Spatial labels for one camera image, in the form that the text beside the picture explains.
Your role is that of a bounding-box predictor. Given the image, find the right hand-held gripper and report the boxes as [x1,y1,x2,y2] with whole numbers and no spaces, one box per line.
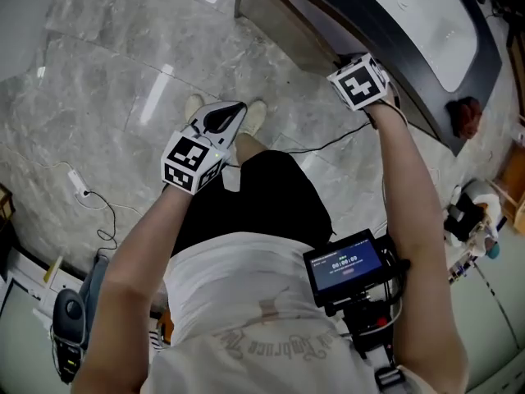
[326,53,401,112]

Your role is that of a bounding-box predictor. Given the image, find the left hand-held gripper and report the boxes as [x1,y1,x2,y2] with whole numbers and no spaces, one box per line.
[161,100,249,196]

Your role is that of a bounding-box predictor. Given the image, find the person's left forearm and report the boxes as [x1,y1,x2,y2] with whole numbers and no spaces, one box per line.
[98,181,196,303]

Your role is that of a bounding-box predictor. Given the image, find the person's right forearm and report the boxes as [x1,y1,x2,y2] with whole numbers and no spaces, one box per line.
[366,98,449,270]

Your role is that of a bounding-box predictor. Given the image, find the white sink basin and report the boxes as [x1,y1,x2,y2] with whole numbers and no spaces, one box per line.
[358,0,480,94]

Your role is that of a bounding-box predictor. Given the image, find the person's right leg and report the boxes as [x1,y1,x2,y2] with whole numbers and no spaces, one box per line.
[234,132,268,166]

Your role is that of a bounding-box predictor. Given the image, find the person's left beige shoe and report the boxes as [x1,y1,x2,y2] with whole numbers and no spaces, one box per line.
[184,94,205,123]

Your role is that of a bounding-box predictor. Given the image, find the person's beige shoe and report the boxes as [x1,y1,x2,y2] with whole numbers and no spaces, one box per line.
[239,99,268,137]
[184,94,205,123]

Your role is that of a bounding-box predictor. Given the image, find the person's black shorts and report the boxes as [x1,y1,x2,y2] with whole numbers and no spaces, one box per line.
[171,149,336,258]

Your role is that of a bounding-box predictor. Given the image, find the person's right beige shoe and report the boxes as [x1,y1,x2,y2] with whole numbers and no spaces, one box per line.
[239,99,268,137]

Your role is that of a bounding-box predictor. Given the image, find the dark red bag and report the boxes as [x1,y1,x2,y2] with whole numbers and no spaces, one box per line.
[445,96,483,140]

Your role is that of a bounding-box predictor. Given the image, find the white power adapter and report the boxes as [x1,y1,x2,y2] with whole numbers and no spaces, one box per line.
[67,169,91,199]

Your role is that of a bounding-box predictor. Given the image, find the person's white t-shirt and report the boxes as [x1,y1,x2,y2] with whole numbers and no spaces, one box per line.
[141,231,415,394]

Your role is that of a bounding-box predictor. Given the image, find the black and white bag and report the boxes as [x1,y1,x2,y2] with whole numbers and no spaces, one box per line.
[444,178,504,258]

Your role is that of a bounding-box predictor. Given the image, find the wooden furniture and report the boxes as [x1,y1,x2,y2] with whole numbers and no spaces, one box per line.
[486,112,525,224]

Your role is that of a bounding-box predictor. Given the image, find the black monitor screen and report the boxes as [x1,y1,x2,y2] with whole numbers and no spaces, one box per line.
[302,228,395,308]

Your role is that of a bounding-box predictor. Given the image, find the black rounded device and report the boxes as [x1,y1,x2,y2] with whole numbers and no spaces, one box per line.
[52,288,88,385]

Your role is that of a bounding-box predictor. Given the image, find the thin black cable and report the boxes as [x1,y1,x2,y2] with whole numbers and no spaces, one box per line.
[282,121,372,154]

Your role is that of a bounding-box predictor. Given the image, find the black floor cable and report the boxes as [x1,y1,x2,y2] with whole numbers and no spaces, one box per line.
[84,190,119,258]

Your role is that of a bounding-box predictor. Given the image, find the black chest camera rig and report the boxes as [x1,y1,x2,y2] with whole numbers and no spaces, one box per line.
[323,236,413,360]

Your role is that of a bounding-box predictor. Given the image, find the grey strap buckle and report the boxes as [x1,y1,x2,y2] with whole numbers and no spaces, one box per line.
[373,365,408,393]

